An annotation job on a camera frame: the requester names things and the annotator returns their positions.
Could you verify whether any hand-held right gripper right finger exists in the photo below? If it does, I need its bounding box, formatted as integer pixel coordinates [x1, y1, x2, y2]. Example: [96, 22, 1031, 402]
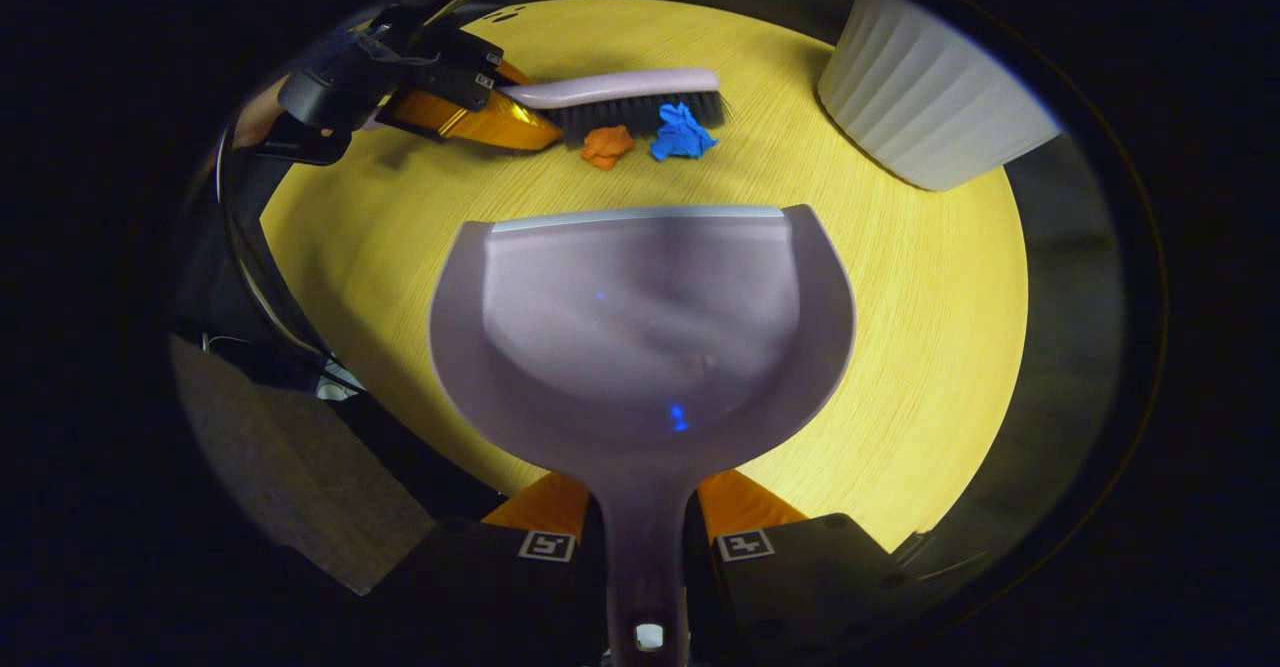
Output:
[683, 467, 936, 667]

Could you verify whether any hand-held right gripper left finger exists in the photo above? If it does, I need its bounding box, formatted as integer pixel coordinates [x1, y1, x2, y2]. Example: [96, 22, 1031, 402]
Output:
[370, 470, 609, 667]

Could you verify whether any orange paper trash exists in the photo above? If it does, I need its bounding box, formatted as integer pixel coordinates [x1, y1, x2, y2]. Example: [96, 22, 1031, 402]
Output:
[581, 125, 636, 170]

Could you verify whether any blue paper trash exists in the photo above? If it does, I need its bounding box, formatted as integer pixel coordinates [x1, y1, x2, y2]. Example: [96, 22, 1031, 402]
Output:
[650, 101, 719, 162]

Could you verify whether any lilac dustpan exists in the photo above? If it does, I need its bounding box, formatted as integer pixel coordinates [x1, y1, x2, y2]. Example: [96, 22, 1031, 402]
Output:
[428, 203, 859, 667]

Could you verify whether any white ribbed garbage bin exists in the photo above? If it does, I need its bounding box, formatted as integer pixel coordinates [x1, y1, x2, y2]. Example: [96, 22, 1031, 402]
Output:
[817, 0, 1063, 193]

